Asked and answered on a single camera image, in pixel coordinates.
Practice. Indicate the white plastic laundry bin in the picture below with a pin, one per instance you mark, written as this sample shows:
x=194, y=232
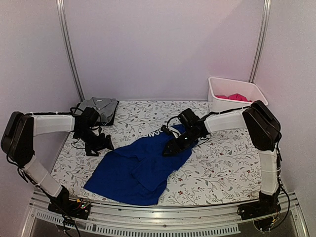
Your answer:
x=224, y=94

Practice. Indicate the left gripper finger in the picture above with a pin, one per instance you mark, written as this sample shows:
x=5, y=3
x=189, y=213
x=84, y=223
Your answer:
x=108, y=143
x=91, y=153

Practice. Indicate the aluminium frame post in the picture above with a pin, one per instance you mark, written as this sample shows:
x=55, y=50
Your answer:
x=68, y=47
x=261, y=40

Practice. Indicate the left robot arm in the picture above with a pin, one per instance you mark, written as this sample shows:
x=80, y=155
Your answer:
x=18, y=144

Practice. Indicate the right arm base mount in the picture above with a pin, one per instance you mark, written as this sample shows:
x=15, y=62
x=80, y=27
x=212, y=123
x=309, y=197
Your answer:
x=263, y=213

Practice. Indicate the pink garment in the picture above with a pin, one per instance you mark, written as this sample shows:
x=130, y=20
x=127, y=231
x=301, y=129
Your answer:
x=236, y=97

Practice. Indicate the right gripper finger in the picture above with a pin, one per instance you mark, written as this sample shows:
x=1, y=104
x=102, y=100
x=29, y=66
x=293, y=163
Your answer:
x=170, y=153
x=171, y=146

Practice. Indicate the front aluminium rail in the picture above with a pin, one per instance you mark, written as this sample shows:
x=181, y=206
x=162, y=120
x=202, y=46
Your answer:
x=119, y=220

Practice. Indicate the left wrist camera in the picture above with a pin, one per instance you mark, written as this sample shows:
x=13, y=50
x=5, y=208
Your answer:
x=89, y=117

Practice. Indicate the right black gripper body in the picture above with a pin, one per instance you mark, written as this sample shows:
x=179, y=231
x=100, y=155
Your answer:
x=186, y=144

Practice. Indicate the floral tablecloth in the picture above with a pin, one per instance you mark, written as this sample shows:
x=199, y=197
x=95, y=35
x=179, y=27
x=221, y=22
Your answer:
x=223, y=168

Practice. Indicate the left aluminium frame post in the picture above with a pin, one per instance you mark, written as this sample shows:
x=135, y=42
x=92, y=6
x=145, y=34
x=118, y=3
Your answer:
x=68, y=47

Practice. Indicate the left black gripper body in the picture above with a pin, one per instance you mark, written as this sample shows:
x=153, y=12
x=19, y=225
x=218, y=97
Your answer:
x=92, y=140

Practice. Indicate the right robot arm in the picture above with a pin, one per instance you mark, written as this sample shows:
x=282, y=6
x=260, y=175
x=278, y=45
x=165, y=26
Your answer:
x=264, y=131

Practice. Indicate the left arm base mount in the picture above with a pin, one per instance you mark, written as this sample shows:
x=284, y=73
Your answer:
x=74, y=208

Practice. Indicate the right aluminium frame post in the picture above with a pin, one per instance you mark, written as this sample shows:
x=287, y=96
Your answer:
x=261, y=40

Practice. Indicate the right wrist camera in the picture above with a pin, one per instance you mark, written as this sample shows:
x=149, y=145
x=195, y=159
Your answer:
x=187, y=119

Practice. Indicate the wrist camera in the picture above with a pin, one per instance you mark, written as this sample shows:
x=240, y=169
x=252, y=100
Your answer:
x=89, y=117
x=187, y=119

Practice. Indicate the blue t-shirt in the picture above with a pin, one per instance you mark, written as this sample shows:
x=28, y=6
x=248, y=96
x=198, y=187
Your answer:
x=137, y=173

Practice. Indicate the grey shirt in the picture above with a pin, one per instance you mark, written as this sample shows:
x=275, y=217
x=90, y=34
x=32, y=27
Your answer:
x=106, y=107

